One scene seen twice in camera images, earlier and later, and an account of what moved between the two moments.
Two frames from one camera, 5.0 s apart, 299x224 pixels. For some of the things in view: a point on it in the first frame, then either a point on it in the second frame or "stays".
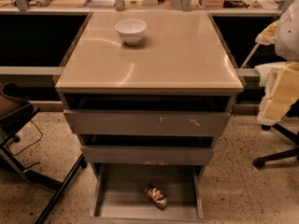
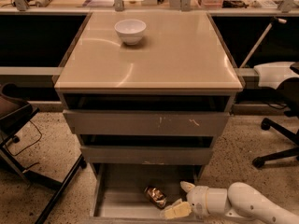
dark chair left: [15, 111] stays
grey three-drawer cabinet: [147, 94] stays
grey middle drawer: [111, 155] stays
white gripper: [288, 36] to [198, 198]
